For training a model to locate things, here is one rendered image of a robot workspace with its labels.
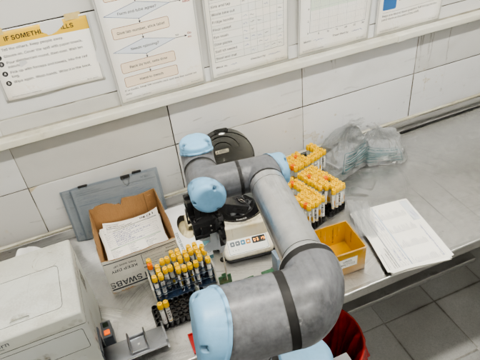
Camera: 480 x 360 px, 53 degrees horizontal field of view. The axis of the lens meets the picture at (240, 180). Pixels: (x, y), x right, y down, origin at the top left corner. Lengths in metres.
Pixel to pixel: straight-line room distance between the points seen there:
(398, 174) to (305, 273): 1.32
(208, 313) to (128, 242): 1.05
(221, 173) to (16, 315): 0.61
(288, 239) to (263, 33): 1.02
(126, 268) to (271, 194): 0.78
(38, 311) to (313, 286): 0.77
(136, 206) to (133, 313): 0.41
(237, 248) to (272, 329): 0.95
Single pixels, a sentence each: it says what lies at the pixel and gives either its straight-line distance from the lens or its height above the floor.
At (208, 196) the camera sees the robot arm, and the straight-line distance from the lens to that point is 0.98.
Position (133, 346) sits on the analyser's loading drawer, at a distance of 1.45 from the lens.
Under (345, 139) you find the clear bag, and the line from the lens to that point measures 1.90.
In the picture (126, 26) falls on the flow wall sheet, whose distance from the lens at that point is 1.53.
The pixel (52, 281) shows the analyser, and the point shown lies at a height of 1.17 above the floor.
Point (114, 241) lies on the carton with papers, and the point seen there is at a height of 0.94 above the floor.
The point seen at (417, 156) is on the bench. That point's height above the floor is 0.88.
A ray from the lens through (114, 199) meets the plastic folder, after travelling 1.78.
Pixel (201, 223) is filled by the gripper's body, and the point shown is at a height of 1.28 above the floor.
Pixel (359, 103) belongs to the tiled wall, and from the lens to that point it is 2.05.
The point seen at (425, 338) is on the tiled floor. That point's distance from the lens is 2.55.
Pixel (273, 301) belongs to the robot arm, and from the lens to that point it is 0.67.
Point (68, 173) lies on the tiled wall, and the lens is 1.73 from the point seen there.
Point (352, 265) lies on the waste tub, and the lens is 1.56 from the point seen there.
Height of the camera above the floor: 2.07
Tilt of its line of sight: 38 degrees down
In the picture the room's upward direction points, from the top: 7 degrees counter-clockwise
